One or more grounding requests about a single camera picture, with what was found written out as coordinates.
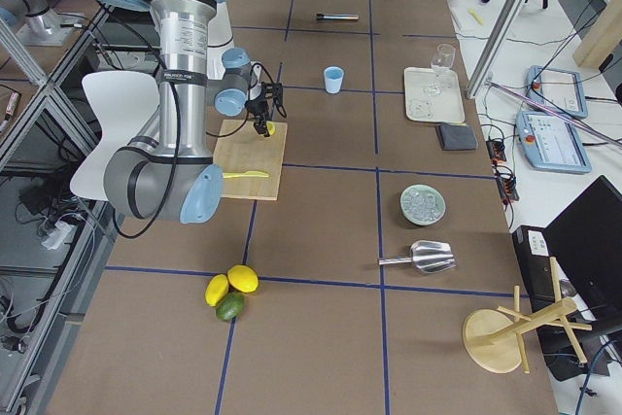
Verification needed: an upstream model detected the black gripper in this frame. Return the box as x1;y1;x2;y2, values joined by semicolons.
245;82;284;137

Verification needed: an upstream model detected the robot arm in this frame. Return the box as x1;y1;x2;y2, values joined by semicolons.
97;0;283;224
1;0;272;140

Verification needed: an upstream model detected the light blue plastic cup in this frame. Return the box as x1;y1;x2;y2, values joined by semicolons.
324;66;344;94

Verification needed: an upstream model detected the whole yellow lemon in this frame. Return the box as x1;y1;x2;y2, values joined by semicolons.
204;274;229;307
226;264;259;294

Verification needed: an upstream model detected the bamboo cutting board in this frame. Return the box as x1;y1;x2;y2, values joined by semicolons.
214;121;288;201

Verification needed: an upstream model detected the yellow plastic knife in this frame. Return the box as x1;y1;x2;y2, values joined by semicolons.
223;170;269;179

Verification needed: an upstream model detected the black metal muddler stick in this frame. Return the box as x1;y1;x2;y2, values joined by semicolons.
315;13;360;21

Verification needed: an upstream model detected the white chair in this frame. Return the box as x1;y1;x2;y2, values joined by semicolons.
70;71;159;201

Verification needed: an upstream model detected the cream plastic tray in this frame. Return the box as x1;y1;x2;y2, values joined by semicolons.
403;67;466;124

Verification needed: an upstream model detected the green bowl with ice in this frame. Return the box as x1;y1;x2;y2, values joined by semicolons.
399;185;446;226

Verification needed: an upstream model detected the dark grey folded cloth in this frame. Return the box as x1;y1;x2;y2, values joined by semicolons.
435;122;478;151

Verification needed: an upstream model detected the clear wine glass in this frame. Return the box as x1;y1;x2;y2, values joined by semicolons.
430;44;456;94

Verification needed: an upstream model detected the metal ice scoop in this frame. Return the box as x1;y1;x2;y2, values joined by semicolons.
378;240;457;274

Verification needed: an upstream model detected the teach pendant tablet near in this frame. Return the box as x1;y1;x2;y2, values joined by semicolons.
516;111;592;174

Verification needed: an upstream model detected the teach pendant tablet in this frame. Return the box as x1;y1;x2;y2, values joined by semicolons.
526;65;588;119
516;111;592;174

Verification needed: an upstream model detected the teach pendant tablet far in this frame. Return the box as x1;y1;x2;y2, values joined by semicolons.
526;65;588;119

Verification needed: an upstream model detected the wooden mug tree stand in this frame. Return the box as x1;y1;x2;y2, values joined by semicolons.
462;257;592;374

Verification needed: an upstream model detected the black computer monitor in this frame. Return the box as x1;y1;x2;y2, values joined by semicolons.
544;176;621;339

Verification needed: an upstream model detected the aluminium frame post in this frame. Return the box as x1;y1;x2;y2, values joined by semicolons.
466;0;525;99

